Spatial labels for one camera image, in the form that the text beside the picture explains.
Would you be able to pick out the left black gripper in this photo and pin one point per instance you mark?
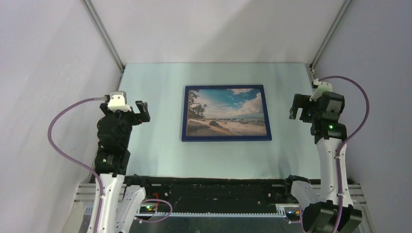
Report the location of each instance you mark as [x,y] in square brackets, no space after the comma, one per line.
[143,116]

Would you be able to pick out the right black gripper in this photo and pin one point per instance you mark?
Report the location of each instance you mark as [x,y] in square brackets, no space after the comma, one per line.
[302,101]

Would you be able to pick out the beach photo print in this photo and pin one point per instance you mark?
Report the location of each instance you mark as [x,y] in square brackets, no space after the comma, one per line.
[227,112]

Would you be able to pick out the wooden picture frame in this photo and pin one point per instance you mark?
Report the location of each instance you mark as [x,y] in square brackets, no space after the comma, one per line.
[227,139]

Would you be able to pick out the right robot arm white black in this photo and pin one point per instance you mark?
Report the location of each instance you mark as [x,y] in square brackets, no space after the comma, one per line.
[331,210]

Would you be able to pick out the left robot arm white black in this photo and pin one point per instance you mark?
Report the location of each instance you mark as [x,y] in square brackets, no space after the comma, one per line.
[111,215]

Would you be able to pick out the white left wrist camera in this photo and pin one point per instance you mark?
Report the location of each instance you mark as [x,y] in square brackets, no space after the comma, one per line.
[118,102]

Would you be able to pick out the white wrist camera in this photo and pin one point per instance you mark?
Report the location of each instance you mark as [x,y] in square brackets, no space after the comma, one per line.
[319,88]
[118,102]

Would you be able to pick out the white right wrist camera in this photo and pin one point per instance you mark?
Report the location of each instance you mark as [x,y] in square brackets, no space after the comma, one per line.
[319,88]

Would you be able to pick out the right aluminium corner post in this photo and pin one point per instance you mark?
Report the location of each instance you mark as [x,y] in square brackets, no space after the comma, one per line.
[330,33]

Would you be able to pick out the aluminium corner post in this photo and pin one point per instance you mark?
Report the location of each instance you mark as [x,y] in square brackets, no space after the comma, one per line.
[330,33]
[103,33]

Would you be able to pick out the grey slotted cable duct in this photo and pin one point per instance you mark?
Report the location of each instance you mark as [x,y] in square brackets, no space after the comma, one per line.
[280,212]

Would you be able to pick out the left aluminium corner post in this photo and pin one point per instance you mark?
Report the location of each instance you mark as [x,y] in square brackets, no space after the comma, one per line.
[103,33]

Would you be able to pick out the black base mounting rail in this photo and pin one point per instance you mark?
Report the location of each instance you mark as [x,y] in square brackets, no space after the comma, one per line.
[258,191]

